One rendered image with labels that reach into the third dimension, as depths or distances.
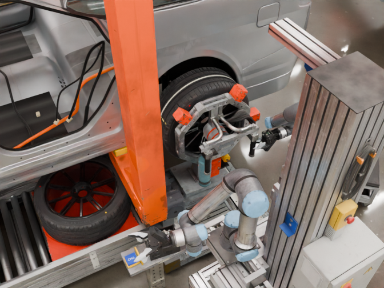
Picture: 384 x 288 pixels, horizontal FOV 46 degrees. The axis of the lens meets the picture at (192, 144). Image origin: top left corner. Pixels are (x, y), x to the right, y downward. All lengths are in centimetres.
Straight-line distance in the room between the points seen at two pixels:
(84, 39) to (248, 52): 130
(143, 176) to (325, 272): 110
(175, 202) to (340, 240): 140
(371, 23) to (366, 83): 444
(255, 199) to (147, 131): 70
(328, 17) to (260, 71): 286
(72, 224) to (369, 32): 421
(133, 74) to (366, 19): 447
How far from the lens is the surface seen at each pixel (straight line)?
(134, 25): 191
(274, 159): 405
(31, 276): 309
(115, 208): 309
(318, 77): 163
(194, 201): 352
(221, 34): 288
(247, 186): 196
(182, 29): 271
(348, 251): 215
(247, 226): 211
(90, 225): 305
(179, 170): 361
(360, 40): 572
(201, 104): 282
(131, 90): 209
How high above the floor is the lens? 301
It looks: 47 degrees down
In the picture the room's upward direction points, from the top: straight up
